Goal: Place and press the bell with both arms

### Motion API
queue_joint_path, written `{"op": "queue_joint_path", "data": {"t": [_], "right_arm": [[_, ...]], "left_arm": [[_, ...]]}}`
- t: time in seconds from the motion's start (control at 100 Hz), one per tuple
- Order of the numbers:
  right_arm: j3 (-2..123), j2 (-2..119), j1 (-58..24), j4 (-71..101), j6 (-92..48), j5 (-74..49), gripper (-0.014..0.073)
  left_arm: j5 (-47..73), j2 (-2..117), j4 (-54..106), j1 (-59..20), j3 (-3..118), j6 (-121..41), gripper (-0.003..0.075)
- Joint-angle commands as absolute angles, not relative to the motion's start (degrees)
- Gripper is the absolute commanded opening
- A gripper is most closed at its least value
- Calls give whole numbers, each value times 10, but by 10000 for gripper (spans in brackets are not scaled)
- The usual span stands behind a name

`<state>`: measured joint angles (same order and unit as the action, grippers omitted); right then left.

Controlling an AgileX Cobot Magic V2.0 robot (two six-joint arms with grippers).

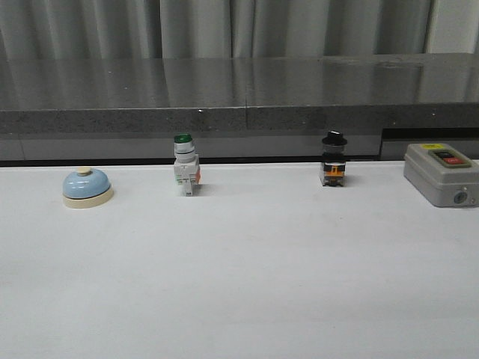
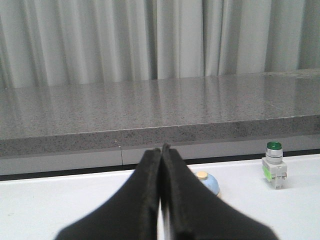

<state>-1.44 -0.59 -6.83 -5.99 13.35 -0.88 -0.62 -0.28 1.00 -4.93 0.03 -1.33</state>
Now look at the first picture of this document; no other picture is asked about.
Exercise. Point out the blue and cream desk bell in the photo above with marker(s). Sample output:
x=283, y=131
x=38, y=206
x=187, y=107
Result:
x=86, y=188

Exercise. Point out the dark granite counter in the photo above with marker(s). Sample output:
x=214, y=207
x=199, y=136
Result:
x=125, y=111

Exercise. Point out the grey curtain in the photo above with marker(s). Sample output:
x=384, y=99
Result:
x=211, y=29

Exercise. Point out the green pushbutton switch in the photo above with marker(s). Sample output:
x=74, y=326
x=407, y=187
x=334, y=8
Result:
x=187, y=170

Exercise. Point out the black selector switch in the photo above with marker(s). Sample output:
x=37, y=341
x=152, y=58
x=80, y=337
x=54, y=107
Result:
x=333, y=166

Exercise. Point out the grey start-stop switch box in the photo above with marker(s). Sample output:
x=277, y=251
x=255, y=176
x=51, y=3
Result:
x=442, y=174

